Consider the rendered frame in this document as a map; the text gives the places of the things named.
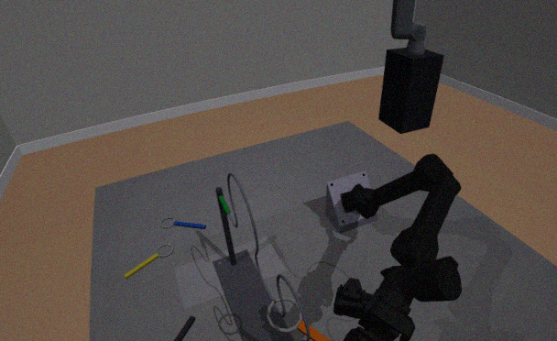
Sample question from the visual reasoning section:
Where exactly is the orange handle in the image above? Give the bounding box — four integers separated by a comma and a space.
266, 296, 332, 341

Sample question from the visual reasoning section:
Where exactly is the yellow handle with grey wire loop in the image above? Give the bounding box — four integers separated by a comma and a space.
124, 244, 173, 279

